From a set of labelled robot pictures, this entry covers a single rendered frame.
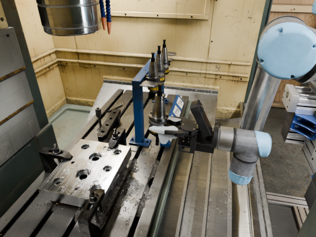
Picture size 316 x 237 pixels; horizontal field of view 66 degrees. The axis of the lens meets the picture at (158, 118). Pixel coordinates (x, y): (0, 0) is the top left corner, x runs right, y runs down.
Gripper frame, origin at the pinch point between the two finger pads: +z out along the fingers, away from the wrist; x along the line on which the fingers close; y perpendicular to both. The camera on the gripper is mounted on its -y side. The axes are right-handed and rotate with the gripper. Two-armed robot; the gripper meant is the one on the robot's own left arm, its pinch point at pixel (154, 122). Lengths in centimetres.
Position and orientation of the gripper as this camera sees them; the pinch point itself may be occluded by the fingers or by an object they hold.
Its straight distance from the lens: 77.8
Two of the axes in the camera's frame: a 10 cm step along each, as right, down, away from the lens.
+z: -9.8, -1.4, 1.7
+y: -0.4, 8.8, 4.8
